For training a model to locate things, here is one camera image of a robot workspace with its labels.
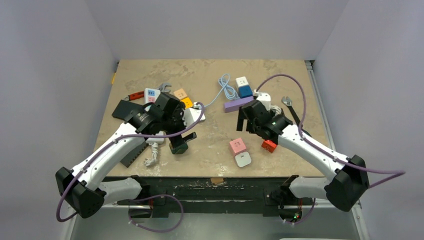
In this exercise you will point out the yellow cube socket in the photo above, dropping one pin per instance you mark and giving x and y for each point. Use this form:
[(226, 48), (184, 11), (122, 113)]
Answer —
[(187, 102)]

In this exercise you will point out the pink cube socket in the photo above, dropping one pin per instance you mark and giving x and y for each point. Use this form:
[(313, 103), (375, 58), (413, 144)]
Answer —
[(237, 146)]

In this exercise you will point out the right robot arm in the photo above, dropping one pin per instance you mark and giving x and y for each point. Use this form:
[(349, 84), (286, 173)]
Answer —
[(343, 182)]

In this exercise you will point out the dark green cube socket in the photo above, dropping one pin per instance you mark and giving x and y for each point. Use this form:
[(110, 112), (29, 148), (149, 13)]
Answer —
[(178, 145)]

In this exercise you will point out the white cube socket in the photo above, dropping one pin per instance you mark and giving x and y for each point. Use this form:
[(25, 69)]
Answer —
[(241, 82)]

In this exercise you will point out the red cube socket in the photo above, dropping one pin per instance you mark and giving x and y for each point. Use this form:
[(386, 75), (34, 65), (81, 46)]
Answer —
[(269, 145)]

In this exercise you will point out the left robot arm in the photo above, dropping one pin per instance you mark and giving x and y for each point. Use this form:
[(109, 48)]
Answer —
[(83, 186)]

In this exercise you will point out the dark blue cube socket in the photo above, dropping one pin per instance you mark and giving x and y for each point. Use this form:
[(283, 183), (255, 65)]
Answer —
[(245, 91)]

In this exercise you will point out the white power strip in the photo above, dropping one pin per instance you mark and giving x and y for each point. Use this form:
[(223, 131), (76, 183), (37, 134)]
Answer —
[(150, 96)]

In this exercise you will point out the black box far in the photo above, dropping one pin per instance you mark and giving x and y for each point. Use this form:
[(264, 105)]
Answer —
[(128, 112)]

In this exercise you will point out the white adapter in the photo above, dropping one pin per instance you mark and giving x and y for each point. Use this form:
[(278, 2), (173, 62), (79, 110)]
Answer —
[(243, 159)]

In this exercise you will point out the black box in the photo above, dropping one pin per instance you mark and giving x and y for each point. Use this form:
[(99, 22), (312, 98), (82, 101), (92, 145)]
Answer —
[(128, 112), (133, 154)]

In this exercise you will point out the silver black handled wrench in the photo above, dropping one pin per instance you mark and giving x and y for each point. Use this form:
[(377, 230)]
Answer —
[(289, 103)]

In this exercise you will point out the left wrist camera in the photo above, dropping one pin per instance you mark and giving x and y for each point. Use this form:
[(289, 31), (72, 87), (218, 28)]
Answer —
[(191, 114)]

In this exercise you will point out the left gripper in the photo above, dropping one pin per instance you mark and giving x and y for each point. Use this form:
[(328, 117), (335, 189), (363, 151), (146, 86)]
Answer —
[(178, 113)]

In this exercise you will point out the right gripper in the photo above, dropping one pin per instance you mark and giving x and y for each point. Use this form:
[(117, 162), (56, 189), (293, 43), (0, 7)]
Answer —
[(247, 117)]

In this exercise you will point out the purple power strip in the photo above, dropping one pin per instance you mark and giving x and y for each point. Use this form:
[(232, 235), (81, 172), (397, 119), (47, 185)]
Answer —
[(234, 105)]

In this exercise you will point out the black box near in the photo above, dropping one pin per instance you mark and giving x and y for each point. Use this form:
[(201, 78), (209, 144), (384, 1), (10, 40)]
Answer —
[(133, 154)]

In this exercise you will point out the green handled screwdriver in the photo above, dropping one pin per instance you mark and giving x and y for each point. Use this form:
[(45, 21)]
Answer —
[(306, 132)]

